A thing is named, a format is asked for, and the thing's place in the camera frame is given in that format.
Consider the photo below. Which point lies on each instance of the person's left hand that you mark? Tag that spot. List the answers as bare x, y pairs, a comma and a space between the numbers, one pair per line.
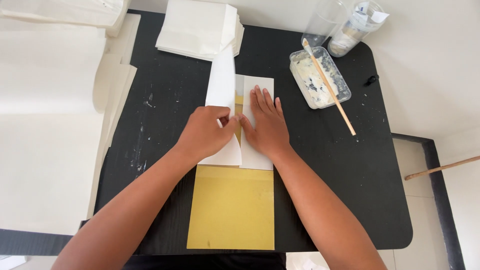
204, 133

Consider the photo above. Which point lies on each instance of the black low table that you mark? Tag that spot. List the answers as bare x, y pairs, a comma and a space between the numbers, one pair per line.
337, 168

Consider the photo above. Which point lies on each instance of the stack of folded white paper bags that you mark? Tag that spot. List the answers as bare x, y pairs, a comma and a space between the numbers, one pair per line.
198, 30

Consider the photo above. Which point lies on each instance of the wooden glue brush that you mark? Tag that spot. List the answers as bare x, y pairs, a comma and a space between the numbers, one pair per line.
330, 88

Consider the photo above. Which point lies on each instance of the dark floor frame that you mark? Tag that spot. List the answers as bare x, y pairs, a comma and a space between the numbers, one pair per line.
438, 187

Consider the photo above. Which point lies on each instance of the yellow template board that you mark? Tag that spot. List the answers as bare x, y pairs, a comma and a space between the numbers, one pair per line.
230, 210

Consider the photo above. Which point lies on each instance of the empty clear plastic cup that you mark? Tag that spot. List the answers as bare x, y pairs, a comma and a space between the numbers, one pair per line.
324, 22

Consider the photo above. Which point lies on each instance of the white paper sheet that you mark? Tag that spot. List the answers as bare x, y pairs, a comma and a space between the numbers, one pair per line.
258, 84

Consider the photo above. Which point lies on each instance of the person's right hand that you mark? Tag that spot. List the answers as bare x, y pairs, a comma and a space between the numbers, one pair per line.
267, 125

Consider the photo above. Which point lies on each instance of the pile of large white paper sheets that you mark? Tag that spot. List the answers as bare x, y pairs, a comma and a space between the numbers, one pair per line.
52, 123

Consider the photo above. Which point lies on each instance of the clear plastic glue tub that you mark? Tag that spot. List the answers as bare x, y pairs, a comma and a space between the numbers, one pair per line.
318, 80

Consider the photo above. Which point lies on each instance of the wooden stick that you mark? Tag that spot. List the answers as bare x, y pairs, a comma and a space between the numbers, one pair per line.
442, 168

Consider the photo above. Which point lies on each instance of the clear plastic cup with scraps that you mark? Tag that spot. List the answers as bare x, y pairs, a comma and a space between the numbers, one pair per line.
354, 30

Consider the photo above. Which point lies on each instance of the small black cap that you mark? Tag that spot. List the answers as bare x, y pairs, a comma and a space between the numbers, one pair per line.
371, 80

